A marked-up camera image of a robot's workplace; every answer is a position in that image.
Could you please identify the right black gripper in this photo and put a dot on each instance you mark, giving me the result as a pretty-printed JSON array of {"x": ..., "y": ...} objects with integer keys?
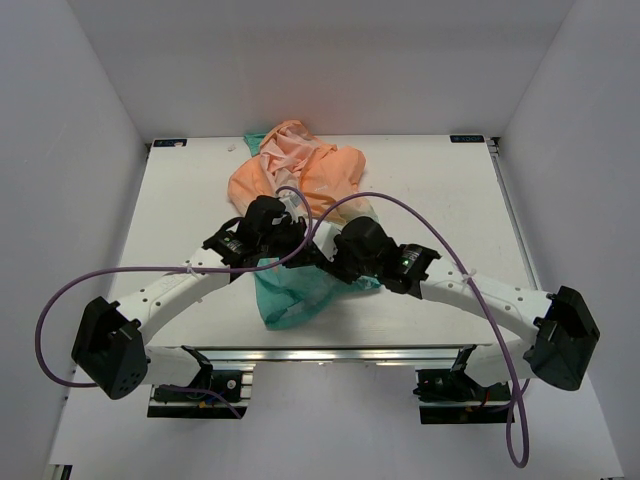
[{"x": 336, "y": 265}]

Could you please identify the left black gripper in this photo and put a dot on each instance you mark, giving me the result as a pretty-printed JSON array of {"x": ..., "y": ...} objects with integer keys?
[{"x": 299, "y": 229}]

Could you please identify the orange and teal jacket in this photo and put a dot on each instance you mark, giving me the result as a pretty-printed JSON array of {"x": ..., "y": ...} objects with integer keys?
[{"x": 314, "y": 175}]

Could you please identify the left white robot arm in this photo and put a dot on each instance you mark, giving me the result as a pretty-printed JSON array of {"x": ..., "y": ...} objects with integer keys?
[{"x": 112, "y": 345}]

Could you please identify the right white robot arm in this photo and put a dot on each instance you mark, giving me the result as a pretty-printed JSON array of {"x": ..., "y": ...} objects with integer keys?
[{"x": 556, "y": 334}]

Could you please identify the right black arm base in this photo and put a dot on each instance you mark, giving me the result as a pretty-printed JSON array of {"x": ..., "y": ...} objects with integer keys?
[{"x": 448, "y": 396}]

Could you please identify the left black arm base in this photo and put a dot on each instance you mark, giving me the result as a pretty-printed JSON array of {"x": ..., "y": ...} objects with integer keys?
[{"x": 205, "y": 387}]

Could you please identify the left blue table label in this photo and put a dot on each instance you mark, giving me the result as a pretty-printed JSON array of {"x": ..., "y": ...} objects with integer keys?
[{"x": 169, "y": 143}]

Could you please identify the blue table label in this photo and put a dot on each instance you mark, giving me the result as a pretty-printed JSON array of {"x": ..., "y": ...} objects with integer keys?
[
  {"x": 466, "y": 138},
  {"x": 169, "y": 143}
]

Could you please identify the right blue table label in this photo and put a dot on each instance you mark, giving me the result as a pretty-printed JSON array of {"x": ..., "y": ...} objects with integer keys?
[{"x": 466, "y": 138}]

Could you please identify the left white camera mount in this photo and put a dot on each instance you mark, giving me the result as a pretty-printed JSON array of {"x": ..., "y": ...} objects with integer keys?
[{"x": 292, "y": 202}]

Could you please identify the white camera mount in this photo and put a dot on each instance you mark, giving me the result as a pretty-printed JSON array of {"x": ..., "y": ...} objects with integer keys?
[
  {"x": 292, "y": 202},
  {"x": 323, "y": 239}
]

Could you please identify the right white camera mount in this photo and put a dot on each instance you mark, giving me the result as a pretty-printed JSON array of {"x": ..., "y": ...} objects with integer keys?
[{"x": 323, "y": 239}]

